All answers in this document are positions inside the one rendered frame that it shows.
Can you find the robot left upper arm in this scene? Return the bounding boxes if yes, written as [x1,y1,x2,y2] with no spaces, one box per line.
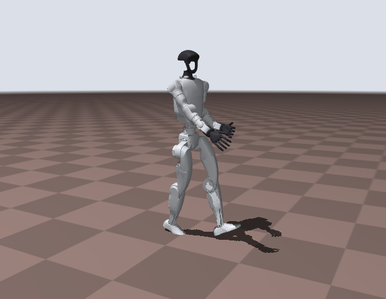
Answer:
[201,80,209,117]

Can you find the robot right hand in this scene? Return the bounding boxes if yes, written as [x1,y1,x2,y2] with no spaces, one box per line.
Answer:
[203,125,231,151]

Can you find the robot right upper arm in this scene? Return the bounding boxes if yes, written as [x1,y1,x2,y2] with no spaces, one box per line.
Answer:
[167,80,196,113]

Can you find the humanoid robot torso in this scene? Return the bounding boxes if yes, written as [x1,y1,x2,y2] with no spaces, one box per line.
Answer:
[173,75,204,151]

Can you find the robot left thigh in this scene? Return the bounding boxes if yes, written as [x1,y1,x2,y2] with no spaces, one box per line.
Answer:
[194,136,219,192]

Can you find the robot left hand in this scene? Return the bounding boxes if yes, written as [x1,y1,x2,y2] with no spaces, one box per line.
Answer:
[217,122,235,138]

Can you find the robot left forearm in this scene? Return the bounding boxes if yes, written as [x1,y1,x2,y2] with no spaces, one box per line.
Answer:
[203,111,221,130]

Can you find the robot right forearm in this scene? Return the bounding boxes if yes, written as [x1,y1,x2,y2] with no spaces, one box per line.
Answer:
[183,106,210,134]

